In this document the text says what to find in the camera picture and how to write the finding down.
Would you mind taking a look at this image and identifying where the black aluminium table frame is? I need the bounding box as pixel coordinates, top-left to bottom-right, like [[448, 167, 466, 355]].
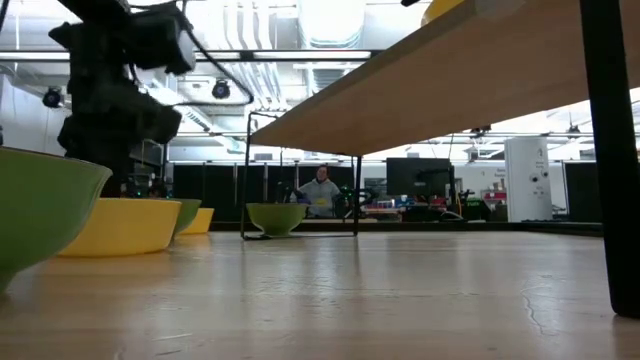
[[209, 220, 604, 237]]

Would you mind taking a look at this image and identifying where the black partition panel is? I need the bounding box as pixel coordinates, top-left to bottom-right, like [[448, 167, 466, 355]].
[[563, 160, 604, 224], [172, 162, 361, 224]]

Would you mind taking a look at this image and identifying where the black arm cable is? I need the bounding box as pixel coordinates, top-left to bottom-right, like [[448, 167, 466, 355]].
[[182, 19, 255, 107]]

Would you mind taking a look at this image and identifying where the black overhead frame bar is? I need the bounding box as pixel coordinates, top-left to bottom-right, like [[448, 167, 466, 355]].
[[0, 48, 384, 63]]

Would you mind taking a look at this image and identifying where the wooden tray board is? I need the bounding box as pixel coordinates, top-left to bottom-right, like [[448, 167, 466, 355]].
[[239, 0, 640, 319]]

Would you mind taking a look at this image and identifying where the yellow mini bowl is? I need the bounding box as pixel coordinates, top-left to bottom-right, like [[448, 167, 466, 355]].
[[179, 207, 215, 236], [420, 0, 466, 26], [57, 197, 182, 259]]

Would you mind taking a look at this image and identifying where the person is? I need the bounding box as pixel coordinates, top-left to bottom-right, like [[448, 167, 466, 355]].
[[292, 163, 351, 219]]

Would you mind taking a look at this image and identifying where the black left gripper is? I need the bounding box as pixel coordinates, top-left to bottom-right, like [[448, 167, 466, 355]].
[[48, 19, 184, 199]]

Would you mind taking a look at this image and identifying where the black ceiling spotlight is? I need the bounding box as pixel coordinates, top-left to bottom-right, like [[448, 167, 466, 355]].
[[41, 86, 65, 109], [211, 78, 232, 100]]

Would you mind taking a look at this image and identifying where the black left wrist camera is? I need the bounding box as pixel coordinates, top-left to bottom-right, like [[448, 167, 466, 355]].
[[127, 3, 197, 77]]

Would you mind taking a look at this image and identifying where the black monitor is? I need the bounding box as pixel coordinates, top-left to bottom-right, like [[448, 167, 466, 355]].
[[385, 157, 454, 199]]

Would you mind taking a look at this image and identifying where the green mini bowl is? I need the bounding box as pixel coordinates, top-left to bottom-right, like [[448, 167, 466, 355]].
[[246, 202, 309, 238], [0, 146, 114, 296], [169, 198, 203, 239]]

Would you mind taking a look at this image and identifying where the white cylindrical device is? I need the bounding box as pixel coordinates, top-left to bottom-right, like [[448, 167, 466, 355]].
[[503, 136, 554, 224]]

